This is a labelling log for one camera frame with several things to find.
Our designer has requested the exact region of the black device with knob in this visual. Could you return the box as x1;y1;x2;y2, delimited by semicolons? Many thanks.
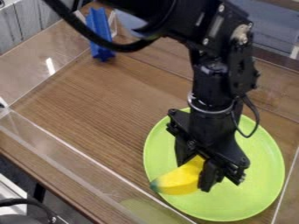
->
32;212;69;224

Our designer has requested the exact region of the green round plate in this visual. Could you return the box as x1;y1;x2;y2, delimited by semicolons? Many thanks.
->
144;117;285;222

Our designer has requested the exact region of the yellow toy banana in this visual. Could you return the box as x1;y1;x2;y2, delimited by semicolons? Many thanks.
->
149;156;204;195

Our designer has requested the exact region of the black cable lower left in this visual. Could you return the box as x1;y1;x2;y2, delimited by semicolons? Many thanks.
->
0;198;57;224

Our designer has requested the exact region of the blue plastic bracket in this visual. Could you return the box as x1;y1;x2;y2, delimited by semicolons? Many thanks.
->
85;8;114;62

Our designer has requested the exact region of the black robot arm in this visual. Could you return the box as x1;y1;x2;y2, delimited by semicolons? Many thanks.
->
42;0;258;193

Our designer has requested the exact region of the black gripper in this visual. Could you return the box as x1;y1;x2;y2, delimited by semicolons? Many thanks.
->
165;94;250;193

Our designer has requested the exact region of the clear acrylic enclosure wall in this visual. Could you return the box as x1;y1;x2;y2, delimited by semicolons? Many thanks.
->
0;22;193;223

